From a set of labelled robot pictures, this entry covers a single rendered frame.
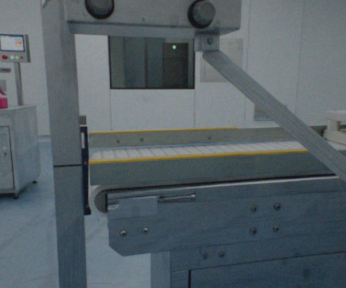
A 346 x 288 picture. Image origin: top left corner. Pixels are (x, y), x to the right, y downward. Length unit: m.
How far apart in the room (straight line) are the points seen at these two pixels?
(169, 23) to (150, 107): 5.23
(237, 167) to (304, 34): 5.70
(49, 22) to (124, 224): 0.44
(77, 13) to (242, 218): 0.37
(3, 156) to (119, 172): 2.68
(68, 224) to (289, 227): 0.47
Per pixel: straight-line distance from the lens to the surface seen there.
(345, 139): 0.87
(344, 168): 0.50
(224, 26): 0.47
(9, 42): 3.45
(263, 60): 5.93
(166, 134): 0.76
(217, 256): 0.62
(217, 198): 0.53
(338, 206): 0.65
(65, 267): 0.86
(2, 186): 3.21
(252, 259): 0.65
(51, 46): 0.76
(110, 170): 0.48
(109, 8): 0.43
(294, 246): 0.68
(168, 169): 0.49
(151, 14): 0.45
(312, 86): 6.22
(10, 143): 3.10
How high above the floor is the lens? 1.00
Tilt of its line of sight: 11 degrees down
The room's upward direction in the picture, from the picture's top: straight up
